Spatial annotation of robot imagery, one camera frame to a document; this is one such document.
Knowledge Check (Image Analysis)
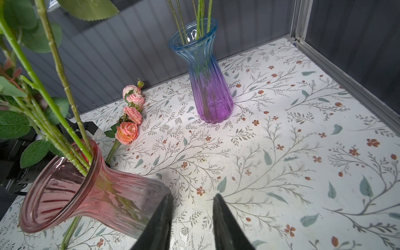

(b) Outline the pink peony spray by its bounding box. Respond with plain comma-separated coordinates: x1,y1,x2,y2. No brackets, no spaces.
59,79,146,250

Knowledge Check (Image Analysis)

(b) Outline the pale pink rose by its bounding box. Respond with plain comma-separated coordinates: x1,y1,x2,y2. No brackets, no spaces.
49,1,135,113

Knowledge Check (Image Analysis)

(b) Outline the floral patterned table mat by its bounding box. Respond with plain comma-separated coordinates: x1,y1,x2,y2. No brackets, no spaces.
0,36,400,250

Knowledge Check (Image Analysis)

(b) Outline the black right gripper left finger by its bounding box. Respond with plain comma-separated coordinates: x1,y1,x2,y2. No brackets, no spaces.
131,193,174,250

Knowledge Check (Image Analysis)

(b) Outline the white peony flower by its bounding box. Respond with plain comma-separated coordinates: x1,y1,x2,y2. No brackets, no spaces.
1,1,93,176

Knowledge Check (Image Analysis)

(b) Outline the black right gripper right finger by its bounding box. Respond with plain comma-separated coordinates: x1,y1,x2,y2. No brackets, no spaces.
212,193,255,250

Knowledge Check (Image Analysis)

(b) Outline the blue purple glass vase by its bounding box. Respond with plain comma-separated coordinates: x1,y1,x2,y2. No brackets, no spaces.
169,18,233,124

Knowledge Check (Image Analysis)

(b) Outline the coral pink rose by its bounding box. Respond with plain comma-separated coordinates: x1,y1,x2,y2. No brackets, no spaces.
168,0,213,45

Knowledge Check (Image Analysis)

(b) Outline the red glass vase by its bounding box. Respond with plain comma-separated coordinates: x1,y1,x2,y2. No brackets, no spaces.
19,141,170,239

